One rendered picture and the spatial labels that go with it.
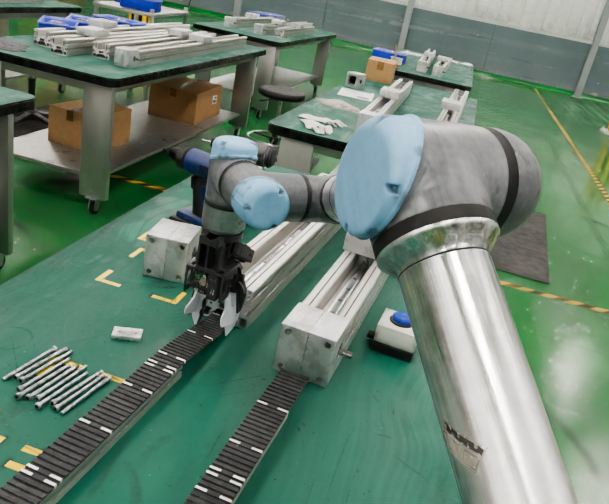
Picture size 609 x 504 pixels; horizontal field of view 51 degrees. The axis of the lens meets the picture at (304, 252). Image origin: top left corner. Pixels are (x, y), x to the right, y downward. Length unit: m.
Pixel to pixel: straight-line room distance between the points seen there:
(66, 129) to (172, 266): 2.77
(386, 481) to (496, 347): 0.48
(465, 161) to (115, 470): 0.60
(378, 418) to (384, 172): 0.61
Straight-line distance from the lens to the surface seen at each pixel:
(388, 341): 1.24
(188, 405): 1.03
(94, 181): 3.60
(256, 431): 0.95
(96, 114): 3.50
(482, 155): 0.61
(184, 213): 1.54
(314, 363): 1.10
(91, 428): 0.93
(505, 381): 0.53
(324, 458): 0.98
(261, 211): 0.92
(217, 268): 1.08
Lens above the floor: 1.42
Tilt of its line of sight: 23 degrees down
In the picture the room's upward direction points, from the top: 12 degrees clockwise
